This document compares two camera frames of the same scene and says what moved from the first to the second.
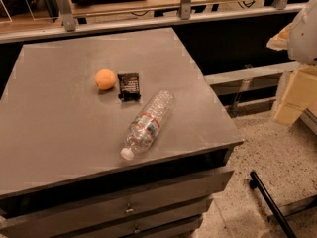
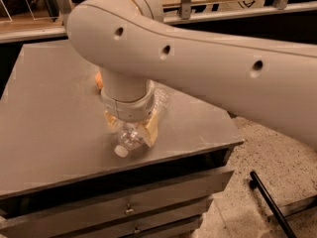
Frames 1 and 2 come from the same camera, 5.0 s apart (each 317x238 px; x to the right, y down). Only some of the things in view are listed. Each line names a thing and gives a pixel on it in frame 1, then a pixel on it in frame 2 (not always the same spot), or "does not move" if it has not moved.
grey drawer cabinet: (116, 135) does not move
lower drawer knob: (136, 229) does not move
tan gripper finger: (279, 42) → (128, 111)
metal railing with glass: (35, 11) does not move
